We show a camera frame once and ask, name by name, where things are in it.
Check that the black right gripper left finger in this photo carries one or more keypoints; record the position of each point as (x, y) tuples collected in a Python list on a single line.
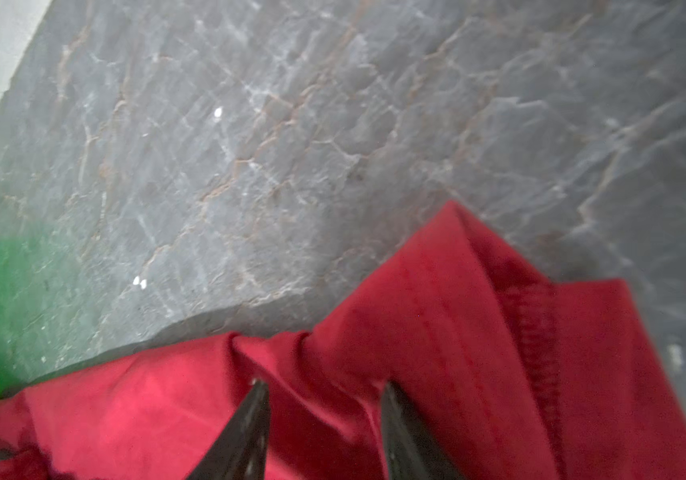
[(240, 451)]

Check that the red t shirt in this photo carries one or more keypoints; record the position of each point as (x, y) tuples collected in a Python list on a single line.
[(516, 376)]

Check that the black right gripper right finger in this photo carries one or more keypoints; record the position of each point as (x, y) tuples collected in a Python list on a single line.
[(410, 450)]

